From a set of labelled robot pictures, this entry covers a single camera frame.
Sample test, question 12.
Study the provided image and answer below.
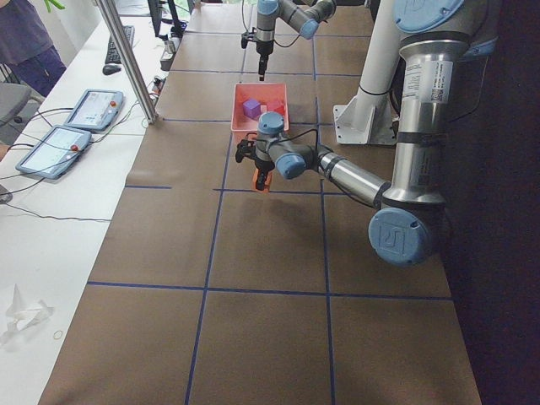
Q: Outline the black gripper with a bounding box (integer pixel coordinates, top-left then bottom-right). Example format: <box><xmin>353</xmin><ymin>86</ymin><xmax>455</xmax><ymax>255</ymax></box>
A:
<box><xmin>256</xmin><ymin>40</ymin><xmax>273</xmax><ymax>81</ymax></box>
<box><xmin>254</xmin><ymin>154</ymin><xmax>275</xmax><ymax>191</ymax></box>

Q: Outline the orange block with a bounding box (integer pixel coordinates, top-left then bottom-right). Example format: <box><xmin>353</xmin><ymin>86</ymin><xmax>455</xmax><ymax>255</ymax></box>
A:
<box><xmin>251</xmin><ymin>169</ymin><xmax>273</xmax><ymax>193</ymax></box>

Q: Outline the red block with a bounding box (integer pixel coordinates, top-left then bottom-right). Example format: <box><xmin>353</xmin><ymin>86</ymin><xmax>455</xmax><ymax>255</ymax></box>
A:
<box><xmin>266</xmin><ymin>100</ymin><xmax>286</xmax><ymax>116</ymax></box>

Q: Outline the purple block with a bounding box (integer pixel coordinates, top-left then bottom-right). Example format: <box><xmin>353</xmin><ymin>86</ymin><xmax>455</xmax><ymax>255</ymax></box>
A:
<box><xmin>242</xmin><ymin>98</ymin><xmax>262</xmax><ymax>119</ymax></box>

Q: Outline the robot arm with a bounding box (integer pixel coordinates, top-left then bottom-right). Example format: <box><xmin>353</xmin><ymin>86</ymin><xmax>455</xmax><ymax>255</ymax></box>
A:
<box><xmin>252</xmin><ymin>0</ymin><xmax>337</xmax><ymax>81</ymax></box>
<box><xmin>235</xmin><ymin>1</ymin><xmax>501</xmax><ymax>266</ymax></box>

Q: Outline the pink bin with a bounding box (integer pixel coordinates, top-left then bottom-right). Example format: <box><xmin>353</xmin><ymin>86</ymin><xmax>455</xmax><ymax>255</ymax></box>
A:
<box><xmin>231</xmin><ymin>82</ymin><xmax>289</xmax><ymax>134</ymax></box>

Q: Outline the black keyboard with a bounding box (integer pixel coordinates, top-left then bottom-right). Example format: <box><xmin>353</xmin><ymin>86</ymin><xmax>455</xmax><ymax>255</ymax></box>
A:
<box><xmin>105</xmin><ymin>24</ymin><xmax>137</xmax><ymax>63</ymax></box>

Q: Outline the black computer mouse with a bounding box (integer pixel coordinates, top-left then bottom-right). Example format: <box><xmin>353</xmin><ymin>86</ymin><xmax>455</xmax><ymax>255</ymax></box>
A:
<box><xmin>102</xmin><ymin>64</ymin><xmax>122</xmax><ymax>76</ymax></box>

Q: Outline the upper teach pendant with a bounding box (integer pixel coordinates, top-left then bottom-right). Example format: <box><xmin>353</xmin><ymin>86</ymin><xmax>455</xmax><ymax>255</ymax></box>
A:
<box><xmin>64</xmin><ymin>89</ymin><xmax>124</xmax><ymax>132</ymax></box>

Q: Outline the teach pendant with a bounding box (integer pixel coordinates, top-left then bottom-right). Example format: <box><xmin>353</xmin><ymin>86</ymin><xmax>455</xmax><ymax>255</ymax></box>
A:
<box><xmin>15</xmin><ymin>126</ymin><xmax>92</xmax><ymax>180</ymax></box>
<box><xmin>64</xmin><ymin>89</ymin><xmax>124</xmax><ymax>132</ymax></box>

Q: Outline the lower teach pendant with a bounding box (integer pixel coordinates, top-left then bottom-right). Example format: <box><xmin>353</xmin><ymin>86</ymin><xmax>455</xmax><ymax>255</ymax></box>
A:
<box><xmin>15</xmin><ymin>126</ymin><xmax>92</xmax><ymax>180</ymax></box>

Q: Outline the person in purple shirt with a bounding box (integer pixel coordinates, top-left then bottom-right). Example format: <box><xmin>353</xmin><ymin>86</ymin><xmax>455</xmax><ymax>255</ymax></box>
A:
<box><xmin>1</xmin><ymin>0</ymin><xmax>66</xmax><ymax>97</ymax></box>

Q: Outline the crumpled white paper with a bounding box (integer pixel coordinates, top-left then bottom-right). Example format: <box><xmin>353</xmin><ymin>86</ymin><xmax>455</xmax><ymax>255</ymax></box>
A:
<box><xmin>1</xmin><ymin>284</ymin><xmax>55</xmax><ymax>346</ymax></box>

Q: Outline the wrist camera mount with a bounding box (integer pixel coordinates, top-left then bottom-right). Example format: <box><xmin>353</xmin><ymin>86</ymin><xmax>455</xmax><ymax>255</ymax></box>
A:
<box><xmin>240</xmin><ymin>27</ymin><xmax>257</xmax><ymax>49</ymax></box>
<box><xmin>235</xmin><ymin>132</ymin><xmax>257</xmax><ymax>163</ymax></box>

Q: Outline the aluminium frame post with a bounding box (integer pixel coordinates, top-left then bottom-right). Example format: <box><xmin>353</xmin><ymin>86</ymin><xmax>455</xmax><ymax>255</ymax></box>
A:
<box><xmin>96</xmin><ymin>0</ymin><xmax>158</xmax><ymax>124</ymax></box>

